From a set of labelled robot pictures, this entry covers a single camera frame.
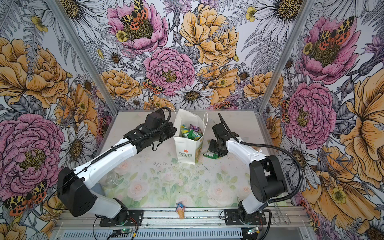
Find green circuit board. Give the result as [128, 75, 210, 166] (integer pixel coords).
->
[113, 228, 135, 235]
[247, 227, 260, 235]

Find aluminium corner post left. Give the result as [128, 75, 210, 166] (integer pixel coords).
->
[47, 1, 119, 117]

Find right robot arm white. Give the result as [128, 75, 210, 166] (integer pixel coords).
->
[209, 123, 287, 223]

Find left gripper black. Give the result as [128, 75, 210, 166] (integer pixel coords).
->
[152, 122, 177, 142]

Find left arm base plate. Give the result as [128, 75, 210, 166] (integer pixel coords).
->
[99, 210, 145, 227]

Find metal wire hooks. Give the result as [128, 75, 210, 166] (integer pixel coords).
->
[272, 203, 291, 226]

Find front aluminium rail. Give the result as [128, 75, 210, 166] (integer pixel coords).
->
[54, 206, 311, 231]

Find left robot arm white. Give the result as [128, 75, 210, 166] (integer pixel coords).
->
[57, 107, 177, 226]

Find green circuit board left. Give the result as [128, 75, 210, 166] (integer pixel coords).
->
[113, 228, 135, 235]

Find ice cream cone toy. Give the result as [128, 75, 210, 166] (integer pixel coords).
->
[176, 202, 185, 220]

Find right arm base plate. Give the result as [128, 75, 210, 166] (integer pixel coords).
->
[224, 209, 267, 226]

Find green candy packet small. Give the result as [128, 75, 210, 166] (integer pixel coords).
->
[180, 125, 203, 142]

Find aluminium corner post right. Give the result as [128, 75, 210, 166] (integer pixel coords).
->
[258, 0, 316, 115]

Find green circuit board right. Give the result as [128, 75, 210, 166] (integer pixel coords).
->
[247, 227, 260, 235]

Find white paper bag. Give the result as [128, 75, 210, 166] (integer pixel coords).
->
[174, 109, 209, 165]

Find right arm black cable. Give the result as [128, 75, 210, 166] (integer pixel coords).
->
[218, 112, 304, 240]

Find green candy packet large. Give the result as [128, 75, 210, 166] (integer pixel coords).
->
[203, 151, 220, 160]

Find purple berries candy packet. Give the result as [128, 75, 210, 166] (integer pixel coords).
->
[190, 125, 203, 134]

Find aluminium corner post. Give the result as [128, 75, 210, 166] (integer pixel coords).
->
[258, 0, 316, 115]
[47, 1, 119, 117]

